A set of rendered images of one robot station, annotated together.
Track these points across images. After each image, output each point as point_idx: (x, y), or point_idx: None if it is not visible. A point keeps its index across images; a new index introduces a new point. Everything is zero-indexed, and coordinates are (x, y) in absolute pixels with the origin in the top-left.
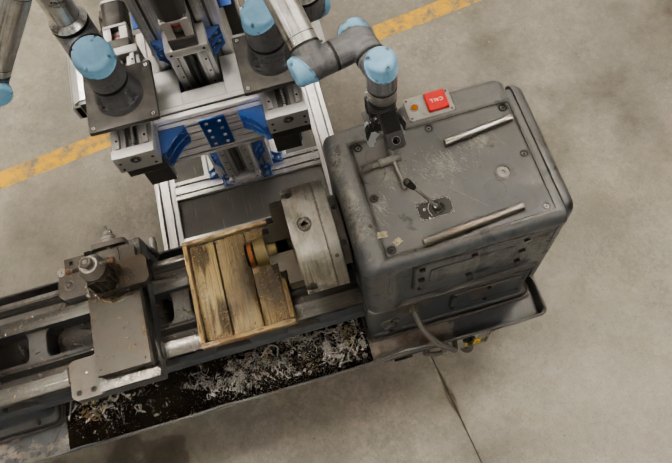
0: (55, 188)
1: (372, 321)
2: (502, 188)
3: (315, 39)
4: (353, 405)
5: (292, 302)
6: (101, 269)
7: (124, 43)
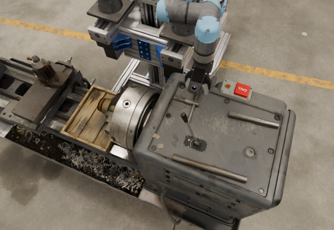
0: (99, 50)
1: (144, 179)
2: (242, 161)
3: None
4: (130, 207)
5: (113, 142)
6: (40, 66)
7: None
